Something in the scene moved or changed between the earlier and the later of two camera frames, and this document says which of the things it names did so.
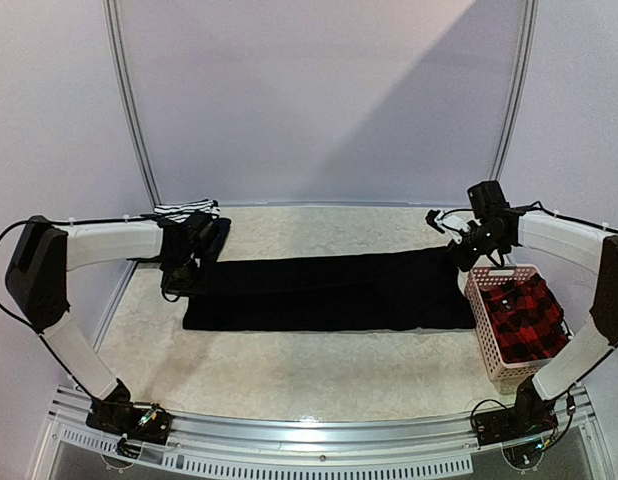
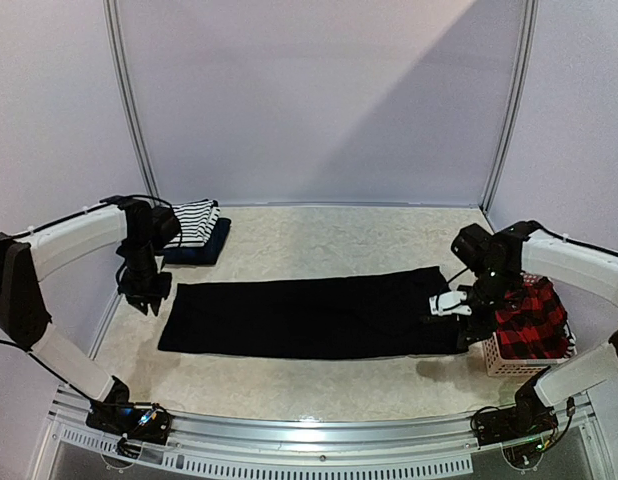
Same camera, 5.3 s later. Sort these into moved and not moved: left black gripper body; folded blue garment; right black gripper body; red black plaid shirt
Moved: right black gripper body; left black gripper body
Not moved: red black plaid shirt; folded blue garment
